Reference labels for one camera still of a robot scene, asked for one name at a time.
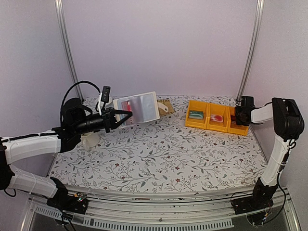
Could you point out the pink red item in bin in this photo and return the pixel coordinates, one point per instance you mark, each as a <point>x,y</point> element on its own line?
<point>216,118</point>

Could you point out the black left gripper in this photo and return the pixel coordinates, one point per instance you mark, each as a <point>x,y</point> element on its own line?
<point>109,120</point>

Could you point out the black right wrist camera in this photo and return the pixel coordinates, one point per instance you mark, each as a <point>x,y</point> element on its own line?
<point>247,101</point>

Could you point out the yellow bin right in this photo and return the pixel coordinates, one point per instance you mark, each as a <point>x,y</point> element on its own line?
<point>234,128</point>

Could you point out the white object on tray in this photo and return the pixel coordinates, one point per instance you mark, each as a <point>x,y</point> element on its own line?
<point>163,109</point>

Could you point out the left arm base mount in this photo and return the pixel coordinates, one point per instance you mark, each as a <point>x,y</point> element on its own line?
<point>77,203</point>

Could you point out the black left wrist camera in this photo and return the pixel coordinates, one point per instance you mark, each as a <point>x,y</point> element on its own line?
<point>103,99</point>

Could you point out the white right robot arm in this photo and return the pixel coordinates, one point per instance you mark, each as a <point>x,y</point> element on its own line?
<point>288,125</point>

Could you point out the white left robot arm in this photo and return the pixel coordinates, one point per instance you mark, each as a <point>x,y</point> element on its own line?
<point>77,120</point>

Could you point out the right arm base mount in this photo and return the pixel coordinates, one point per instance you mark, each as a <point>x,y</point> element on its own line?
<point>261,198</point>

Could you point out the yellow bin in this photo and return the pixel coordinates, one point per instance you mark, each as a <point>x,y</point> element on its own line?
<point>234,128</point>
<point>197,106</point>
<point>219,110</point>

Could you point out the red VIP credit card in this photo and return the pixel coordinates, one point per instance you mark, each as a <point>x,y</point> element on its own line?
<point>127,107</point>

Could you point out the aluminium frame post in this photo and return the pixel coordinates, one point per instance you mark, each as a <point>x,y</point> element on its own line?
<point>65,39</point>
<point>252,48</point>

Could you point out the yellow bin middle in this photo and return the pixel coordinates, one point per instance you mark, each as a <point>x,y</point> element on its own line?
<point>219,110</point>

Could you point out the floral patterned table mat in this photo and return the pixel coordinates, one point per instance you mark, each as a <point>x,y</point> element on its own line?
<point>164,156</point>

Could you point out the red cards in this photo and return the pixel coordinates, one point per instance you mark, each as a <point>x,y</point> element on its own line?
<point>233,119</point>

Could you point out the woven bamboo tray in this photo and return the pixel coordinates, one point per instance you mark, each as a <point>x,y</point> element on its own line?
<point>168,104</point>

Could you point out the cream ceramic mug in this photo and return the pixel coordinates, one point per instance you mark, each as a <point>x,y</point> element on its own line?
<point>89,140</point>

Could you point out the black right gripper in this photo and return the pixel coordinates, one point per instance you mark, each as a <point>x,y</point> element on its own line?
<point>239,115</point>

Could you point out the yellow bin left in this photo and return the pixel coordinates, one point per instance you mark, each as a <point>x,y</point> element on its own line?
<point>197,106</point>

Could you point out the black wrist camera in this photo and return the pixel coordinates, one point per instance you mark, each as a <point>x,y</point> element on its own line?
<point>247,101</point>
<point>103,99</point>

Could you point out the aluminium front rail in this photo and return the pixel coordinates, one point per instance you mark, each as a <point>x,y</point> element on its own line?
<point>189,211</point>

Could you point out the aluminium frame post right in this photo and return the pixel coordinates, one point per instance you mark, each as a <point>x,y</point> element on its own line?
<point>252,48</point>

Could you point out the green item in bin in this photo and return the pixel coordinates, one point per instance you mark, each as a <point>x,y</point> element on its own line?
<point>196,114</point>

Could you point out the aluminium frame post left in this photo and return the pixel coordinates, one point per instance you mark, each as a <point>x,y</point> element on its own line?
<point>65,39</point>

